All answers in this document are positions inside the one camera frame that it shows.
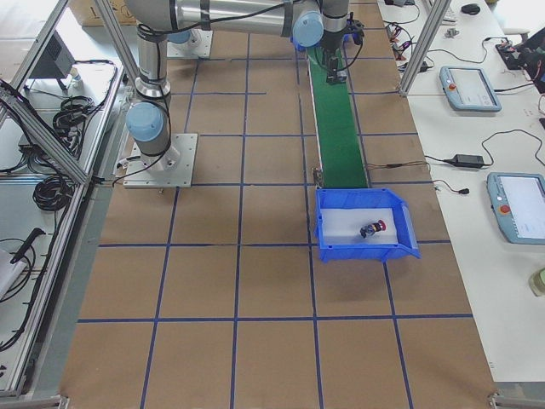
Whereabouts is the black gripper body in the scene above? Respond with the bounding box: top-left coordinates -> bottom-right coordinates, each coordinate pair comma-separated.
324,48 -> 339,72

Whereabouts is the red push button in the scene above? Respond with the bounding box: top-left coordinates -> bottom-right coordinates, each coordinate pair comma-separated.
359,220 -> 387,239

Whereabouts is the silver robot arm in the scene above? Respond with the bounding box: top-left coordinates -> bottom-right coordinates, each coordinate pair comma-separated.
126,0 -> 353,177

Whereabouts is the green conveyor belt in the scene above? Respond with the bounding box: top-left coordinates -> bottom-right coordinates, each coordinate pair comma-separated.
307,47 -> 368,188

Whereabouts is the far teach pendant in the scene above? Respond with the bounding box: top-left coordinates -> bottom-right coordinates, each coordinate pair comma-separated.
439,66 -> 502,113

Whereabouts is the teach pendant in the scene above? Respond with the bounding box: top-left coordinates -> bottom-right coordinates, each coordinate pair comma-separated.
486,172 -> 544,245
439,66 -> 502,113

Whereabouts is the white foam destination liner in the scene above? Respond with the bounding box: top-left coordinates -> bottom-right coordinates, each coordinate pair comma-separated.
320,208 -> 398,245

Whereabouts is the black power adapter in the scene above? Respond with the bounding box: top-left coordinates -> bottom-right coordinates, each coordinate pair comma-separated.
453,154 -> 485,169

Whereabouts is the blue destination bin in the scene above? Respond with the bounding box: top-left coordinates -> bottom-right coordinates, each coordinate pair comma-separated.
315,188 -> 421,262

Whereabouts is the near teach pendant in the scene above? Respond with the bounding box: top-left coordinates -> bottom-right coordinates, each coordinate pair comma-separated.
486,172 -> 544,245

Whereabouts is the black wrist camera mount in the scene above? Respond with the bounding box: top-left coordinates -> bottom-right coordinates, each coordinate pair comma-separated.
347,20 -> 364,46

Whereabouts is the red black wire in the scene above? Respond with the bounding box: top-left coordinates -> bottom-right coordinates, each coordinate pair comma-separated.
365,160 -> 429,171

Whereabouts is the aluminium frame post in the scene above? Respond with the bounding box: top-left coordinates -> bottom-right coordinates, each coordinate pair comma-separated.
399,0 -> 450,97

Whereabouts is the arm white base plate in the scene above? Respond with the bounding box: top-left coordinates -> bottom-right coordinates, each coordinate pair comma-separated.
167,29 -> 213,60
121,133 -> 198,188

